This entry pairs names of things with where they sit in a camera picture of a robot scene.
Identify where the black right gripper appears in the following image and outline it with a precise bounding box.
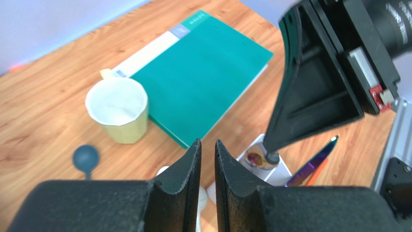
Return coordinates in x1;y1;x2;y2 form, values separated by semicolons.
263;0;412;153

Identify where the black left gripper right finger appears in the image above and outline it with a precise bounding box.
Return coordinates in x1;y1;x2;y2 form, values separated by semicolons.
215;140;404;232

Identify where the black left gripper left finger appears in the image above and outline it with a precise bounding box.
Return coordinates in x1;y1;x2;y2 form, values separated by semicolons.
8;139;202;232

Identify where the white compartment organizer box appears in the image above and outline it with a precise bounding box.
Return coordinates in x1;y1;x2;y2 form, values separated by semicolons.
236;134;292;186

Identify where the silver metal spoon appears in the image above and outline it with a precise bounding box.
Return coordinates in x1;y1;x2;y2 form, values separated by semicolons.
244;144;280;170

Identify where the iridescent purple knife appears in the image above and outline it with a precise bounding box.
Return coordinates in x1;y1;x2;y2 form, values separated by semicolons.
284;135;339;187

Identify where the white ceramic spoon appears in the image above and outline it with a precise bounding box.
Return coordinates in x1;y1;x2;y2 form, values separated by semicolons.
153;162;208;232

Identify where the blue grey plastic spoon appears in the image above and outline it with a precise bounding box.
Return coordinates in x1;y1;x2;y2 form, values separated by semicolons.
73;145;100;180

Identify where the pale yellow mug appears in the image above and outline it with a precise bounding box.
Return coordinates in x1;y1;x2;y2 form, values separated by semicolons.
85;69;149;144

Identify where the green notebook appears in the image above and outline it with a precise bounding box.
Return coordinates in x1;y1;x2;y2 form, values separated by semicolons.
112;10;273;148

